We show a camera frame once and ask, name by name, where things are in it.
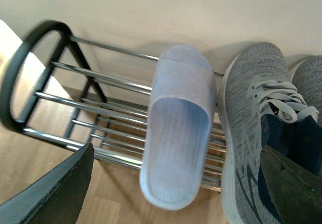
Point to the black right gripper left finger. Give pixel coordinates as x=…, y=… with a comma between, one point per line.
x=58, y=196

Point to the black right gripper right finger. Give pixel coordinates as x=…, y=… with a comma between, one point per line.
x=295, y=191

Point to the grey knit sneaker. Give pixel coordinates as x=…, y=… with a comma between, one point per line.
x=306, y=76
x=260, y=105

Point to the light blue slide slipper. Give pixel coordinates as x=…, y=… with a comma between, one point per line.
x=179, y=122

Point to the black metal shoe rack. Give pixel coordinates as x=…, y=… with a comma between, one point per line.
x=118, y=124

